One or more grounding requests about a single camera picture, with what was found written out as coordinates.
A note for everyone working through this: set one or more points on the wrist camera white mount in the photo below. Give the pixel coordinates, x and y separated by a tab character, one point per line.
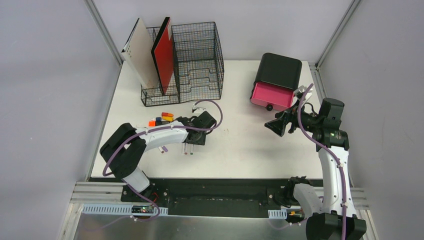
302	91
197	110

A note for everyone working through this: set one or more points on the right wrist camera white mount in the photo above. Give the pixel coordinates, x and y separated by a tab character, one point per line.
302	91

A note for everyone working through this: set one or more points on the yellow highlighter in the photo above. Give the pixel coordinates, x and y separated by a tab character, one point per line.
167	118

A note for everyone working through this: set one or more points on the black mounting base plate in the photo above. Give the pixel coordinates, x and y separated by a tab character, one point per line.
236	198

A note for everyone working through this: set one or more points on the purple cap white marker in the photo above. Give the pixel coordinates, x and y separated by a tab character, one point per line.
163	149

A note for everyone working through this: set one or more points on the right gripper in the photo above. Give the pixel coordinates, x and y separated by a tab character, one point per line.
278	126

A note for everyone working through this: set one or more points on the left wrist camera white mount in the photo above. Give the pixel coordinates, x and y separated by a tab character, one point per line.
197	110

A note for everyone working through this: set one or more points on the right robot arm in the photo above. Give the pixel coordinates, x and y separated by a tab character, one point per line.
333	216

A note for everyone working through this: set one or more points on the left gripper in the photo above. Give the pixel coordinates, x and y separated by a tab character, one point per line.
187	122

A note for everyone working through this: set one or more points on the red A4 folder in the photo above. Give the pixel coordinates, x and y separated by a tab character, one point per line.
163	54

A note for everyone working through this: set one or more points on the white A4 folder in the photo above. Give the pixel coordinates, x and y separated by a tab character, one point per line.
137	53

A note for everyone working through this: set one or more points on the black pink drawer unit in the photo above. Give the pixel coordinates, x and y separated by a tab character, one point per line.
276	80

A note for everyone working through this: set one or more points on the brown cap white marker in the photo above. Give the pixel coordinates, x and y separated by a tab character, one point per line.
184	149

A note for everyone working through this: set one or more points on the orange cap black marker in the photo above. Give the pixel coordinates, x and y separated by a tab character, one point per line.
157	123

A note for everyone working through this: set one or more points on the black wire mesh desk organizer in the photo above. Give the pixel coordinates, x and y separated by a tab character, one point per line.
198	72

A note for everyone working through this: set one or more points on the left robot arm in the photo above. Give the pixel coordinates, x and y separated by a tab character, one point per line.
124	149

